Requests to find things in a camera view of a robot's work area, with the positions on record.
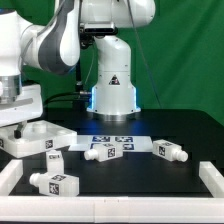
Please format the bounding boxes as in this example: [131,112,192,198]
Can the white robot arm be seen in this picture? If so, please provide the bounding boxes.
[0,0,155,127]

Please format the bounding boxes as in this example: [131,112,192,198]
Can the white left fence bar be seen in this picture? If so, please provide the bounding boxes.
[0,160,23,196]

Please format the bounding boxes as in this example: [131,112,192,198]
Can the white square table top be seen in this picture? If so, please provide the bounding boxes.
[0,120,77,158]

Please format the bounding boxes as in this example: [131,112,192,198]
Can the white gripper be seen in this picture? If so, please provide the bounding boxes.
[0,84,43,139]

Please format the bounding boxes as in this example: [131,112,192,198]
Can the black cables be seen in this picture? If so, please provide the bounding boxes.
[40,91,92,109]

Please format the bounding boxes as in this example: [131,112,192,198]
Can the black camera on stand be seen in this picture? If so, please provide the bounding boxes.
[75,22,118,92]

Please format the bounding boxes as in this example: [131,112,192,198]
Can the white fence bar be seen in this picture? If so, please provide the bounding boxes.
[0,196,224,224]
[0,160,23,196]
[199,161,224,198]

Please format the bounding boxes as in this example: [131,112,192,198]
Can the white front fence bar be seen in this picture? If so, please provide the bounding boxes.
[0,196,224,224]

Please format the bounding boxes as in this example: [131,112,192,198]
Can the paper sheet with tags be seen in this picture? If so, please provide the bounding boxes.
[69,135,153,152]

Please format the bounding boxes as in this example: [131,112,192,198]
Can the white right fence bar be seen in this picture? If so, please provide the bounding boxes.
[199,161,224,198]

